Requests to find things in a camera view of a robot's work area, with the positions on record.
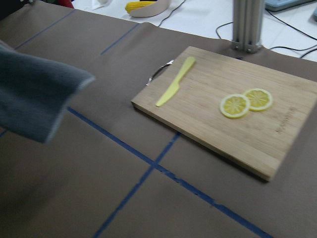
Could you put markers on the front lemon slice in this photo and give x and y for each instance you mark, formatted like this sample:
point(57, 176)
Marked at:
point(234, 106)

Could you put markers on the grey cleaning cloth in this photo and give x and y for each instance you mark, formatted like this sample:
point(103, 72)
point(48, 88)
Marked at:
point(35, 92)

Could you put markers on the rear lemon slice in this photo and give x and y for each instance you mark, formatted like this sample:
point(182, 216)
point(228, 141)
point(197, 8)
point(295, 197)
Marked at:
point(260, 99)

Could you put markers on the aluminium frame post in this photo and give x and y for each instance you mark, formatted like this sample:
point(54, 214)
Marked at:
point(247, 25)

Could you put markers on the bamboo cutting board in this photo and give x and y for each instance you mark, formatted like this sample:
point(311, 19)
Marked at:
point(248, 113)

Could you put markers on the yellow plastic knife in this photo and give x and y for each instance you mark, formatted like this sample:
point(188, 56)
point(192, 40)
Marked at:
point(175, 84)

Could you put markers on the lemon slice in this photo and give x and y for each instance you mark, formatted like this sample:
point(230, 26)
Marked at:
point(260, 99)
point(234, 106)

